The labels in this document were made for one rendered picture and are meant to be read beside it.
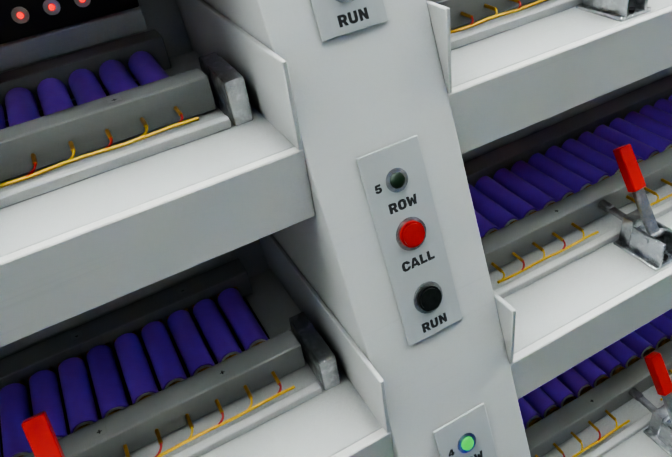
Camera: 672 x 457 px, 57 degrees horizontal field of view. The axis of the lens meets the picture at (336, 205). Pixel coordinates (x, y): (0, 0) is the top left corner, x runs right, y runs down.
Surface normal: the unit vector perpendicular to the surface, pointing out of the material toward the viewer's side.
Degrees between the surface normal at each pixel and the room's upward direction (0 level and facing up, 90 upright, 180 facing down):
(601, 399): 19
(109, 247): 109
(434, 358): 90
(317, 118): 90
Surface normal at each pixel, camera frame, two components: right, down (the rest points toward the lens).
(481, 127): 0.47, 0.47
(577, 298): -0.13, -0.81
